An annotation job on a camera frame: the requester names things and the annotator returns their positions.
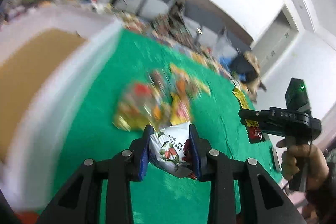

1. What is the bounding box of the white floral snack bag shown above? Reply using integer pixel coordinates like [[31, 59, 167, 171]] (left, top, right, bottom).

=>
[[149, 122, 197, 180]]

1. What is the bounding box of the orange snack pouch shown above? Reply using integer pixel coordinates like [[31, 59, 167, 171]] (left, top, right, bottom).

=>
[[169, 63, 211, 99]]

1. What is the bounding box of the yellow red snack bag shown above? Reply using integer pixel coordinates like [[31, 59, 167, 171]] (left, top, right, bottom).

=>
[[113, 82, 171, 131]]

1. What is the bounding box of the right hand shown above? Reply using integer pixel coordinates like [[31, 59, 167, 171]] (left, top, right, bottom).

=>
[[281, 144, 335, 195]]

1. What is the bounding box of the yellow red packet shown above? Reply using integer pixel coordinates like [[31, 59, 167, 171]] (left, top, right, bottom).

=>
[[232, 88, 265, 144]]

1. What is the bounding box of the black clothes pile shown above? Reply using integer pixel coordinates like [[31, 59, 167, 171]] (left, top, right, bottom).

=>
[[229, 51, 267, 93]]

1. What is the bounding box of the grey pillow right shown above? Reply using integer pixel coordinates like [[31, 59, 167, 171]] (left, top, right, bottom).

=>
[[180, 8, 253, 57]]

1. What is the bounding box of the white cardboard box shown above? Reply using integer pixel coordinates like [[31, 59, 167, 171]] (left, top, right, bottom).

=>
[[1, 5, 123, 211]]

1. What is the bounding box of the dark floral cloth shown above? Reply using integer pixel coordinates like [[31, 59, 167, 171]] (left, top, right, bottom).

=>
[[150, 2, 194, 47]]

